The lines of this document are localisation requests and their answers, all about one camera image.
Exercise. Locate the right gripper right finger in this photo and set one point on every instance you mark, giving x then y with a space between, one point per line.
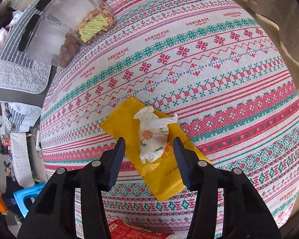
245 213

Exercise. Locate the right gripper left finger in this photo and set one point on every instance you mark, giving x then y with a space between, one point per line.
52 215

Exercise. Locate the yellow snack wrapper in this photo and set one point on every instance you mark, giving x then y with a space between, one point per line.
162 177

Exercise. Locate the white tissue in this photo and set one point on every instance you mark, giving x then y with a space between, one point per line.
153 133

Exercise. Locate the blue plastic stool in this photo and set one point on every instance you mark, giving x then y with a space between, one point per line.
27 193

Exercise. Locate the red snack package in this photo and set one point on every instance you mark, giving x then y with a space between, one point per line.
121 230

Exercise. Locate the grey striped sofa cover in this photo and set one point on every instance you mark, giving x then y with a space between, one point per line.
23 80

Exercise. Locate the patterned striped tablecloth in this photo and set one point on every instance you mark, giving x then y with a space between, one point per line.
207 61

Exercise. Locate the short clear jar black lid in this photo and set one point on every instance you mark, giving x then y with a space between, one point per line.
50 41

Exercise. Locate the tall clear jar black lid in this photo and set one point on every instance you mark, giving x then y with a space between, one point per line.
88 18

